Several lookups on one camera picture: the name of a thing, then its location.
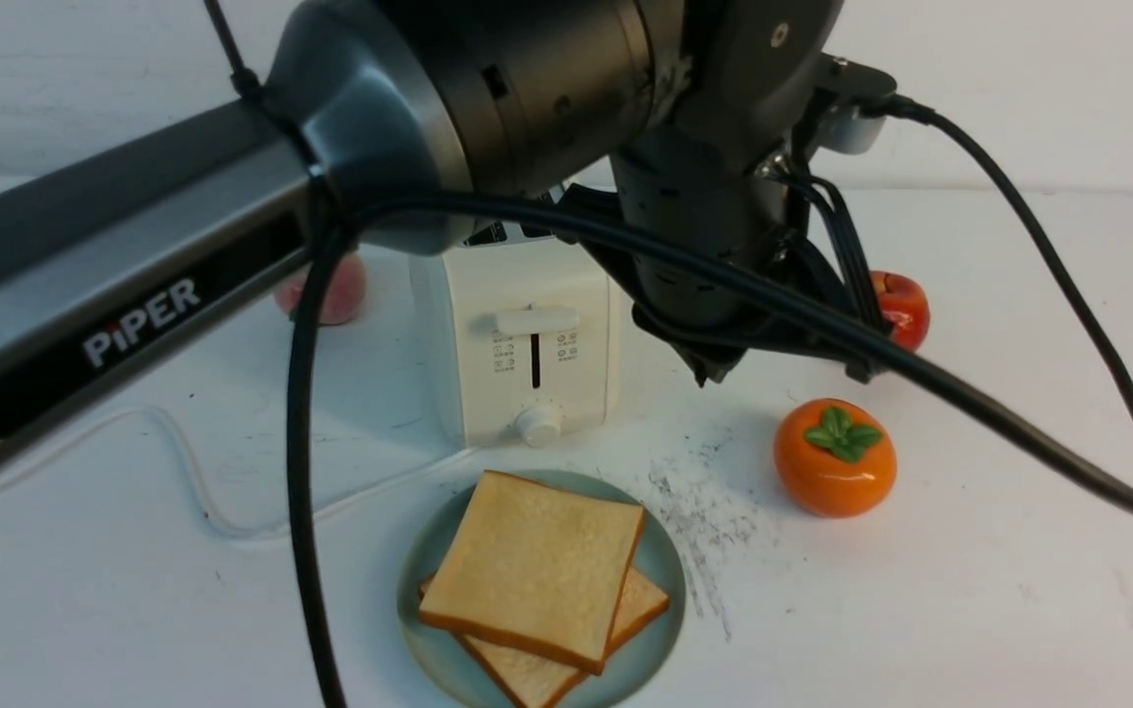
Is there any white toaster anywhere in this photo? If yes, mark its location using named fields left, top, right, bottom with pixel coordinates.
left=408, top=221, right=625, bottom=447

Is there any light green plate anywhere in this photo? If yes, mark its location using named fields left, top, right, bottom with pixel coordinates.
left=397, top=470, right=687, bottom=707

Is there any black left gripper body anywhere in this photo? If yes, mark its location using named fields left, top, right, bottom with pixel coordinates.
left=561, top=129, right=887, bottom=385

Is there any white power cable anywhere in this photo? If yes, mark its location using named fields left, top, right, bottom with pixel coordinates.
left=0, top=403, right=479, bottom=540

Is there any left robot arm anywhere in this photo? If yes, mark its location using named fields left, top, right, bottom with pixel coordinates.
left=0, top=1, right=898, bottom=467

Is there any orange persimmon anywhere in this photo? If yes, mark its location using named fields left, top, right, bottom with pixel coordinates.
left=773, top=398, right=898, bottom=518

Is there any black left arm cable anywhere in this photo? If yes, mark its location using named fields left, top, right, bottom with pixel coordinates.
left=203, top=0, right=1133, bottom=708

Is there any pink peach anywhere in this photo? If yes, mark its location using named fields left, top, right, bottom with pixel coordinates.
left=273, top=254, right=368, bottom=326

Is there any red apple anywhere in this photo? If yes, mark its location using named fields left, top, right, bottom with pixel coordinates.
left=869, top=270, right=931, bottom=351

